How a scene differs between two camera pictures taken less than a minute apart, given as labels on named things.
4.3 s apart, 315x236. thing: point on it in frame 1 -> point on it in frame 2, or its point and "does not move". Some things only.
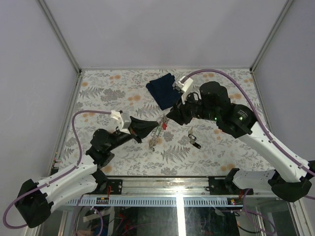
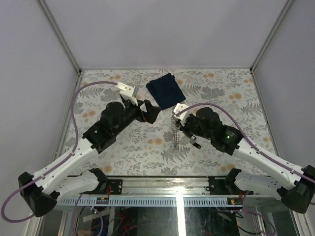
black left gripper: x=141 y=128 -> x=151 y=113
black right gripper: x=175 y=114 -> x=184 y=128
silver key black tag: x=193 y=138 does not move
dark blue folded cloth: x=162 y=90 does not move
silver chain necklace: x=156 y=132 -> x=175 y=135
